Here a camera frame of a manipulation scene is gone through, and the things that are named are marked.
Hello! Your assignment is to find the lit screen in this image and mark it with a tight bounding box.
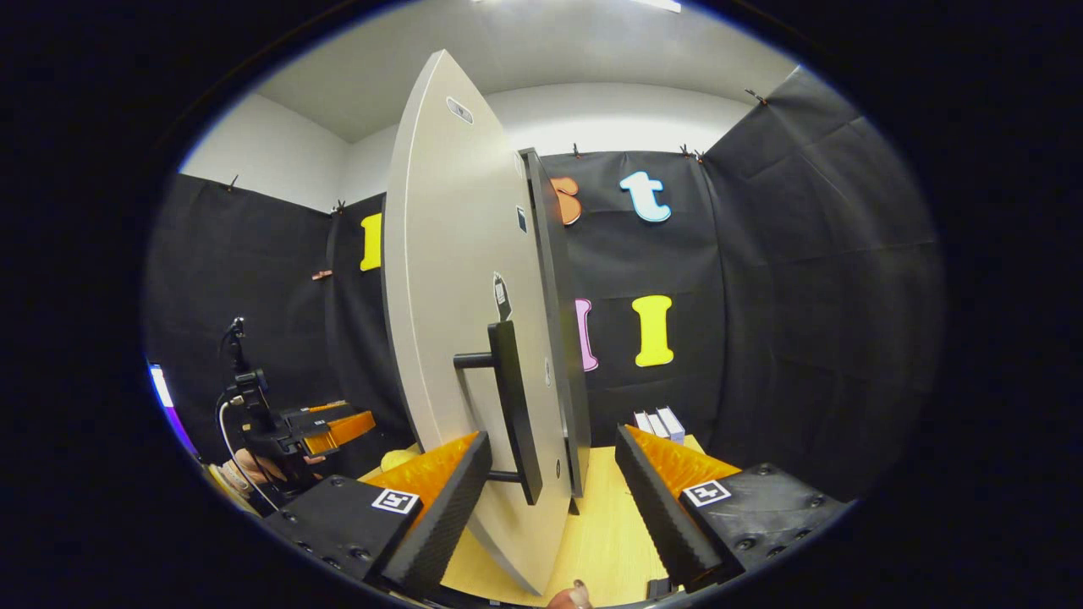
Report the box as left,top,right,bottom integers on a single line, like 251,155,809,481
147,362,201,459

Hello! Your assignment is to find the black backdrop cloth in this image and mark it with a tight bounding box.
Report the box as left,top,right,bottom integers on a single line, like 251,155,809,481
144,68,947,502

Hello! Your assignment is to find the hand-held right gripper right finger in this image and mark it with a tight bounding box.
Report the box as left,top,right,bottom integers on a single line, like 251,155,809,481
615,425,851,593

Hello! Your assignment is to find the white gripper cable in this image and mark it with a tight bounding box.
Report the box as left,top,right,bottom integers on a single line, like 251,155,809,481
217,396,282,513

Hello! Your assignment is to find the dark grey cabinet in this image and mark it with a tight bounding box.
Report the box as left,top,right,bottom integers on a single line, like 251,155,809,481
518,148,593,500

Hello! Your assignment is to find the grey cabinet door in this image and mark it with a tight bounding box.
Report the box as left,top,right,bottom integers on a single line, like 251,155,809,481
382,49,576,595

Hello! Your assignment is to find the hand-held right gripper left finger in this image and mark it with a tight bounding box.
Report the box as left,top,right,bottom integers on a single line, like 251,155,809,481
262,431,493,593

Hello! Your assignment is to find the black cabinet door handle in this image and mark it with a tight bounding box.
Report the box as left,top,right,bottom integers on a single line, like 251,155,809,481
454,321,544,507

